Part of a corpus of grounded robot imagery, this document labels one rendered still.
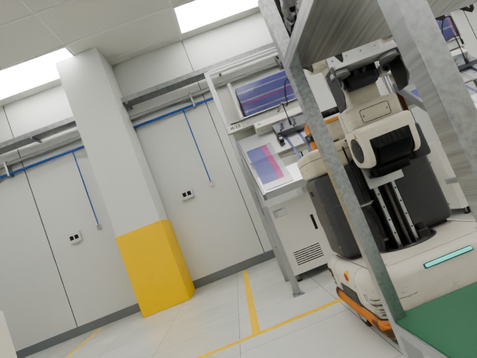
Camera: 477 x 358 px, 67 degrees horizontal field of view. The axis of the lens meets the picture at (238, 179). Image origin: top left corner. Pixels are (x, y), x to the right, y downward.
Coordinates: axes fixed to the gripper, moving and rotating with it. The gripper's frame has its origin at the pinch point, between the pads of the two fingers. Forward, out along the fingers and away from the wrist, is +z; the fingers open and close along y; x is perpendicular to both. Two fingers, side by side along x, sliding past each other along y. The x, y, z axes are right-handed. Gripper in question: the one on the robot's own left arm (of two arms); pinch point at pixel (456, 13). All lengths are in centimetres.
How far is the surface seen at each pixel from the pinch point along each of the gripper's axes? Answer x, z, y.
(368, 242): -1, 59, -60
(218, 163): 289, -186, -79
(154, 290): 298, -58, -185
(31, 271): 319, -138, -333
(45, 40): 133, -284, -210
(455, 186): 187, -20, 91
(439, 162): 180, -41, 88
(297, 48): -28, 28, -64
